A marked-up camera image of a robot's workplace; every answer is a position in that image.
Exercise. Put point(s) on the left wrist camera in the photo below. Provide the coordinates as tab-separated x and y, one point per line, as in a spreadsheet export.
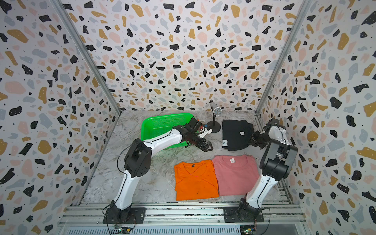
203	130

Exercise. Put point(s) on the pink folded t-shirt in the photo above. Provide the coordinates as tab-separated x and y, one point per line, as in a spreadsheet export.
236	175

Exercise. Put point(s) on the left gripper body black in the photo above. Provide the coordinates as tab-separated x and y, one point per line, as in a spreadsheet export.
198	142

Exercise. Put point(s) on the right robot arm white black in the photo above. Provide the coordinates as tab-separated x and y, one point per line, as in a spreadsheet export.
276	162

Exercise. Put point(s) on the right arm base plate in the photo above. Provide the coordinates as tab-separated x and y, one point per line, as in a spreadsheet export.
246	214

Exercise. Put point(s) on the orange t-shirt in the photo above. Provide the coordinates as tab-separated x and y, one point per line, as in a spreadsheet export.
195	181

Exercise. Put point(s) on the aluminium mounting rail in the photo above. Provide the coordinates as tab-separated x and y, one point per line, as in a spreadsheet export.
189	218

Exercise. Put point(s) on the green plastic basket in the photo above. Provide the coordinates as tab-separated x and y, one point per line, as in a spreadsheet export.
159	133

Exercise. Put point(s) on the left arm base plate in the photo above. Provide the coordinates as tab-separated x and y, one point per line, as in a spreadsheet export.
130	215

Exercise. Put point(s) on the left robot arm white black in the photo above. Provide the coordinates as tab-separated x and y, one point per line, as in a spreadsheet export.
137	161

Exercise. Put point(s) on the black t-shirt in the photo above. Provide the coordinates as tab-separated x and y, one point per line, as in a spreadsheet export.
236	134

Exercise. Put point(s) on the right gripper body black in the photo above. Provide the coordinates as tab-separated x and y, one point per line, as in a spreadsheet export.
260	140

